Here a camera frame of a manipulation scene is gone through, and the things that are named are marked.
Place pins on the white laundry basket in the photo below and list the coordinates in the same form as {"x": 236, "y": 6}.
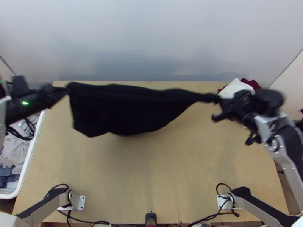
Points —
{"x": 28, "y": 156}

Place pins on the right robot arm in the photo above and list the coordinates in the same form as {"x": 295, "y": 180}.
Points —
{"x": 284, "y": 156}

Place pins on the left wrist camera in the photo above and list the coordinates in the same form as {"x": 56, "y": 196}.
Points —
{"x": 19, "y": 86}

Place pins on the heap of clothes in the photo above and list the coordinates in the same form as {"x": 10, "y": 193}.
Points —
{"x": 10, "y": 151}

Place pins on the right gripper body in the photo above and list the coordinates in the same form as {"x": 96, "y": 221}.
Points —
{"x": 238, "y": 106}

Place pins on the black t-shirt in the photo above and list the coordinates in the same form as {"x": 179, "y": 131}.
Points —
{"x": 123, "y": 111}

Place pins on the pile of folded clothes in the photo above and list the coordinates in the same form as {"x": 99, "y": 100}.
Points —
{"x": 233, "y": 88}

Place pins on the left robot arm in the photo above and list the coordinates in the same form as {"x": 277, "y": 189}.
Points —
{"x": 16, "y": 110}

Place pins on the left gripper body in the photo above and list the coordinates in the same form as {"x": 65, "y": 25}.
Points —
{"x": 52, "y": 95}

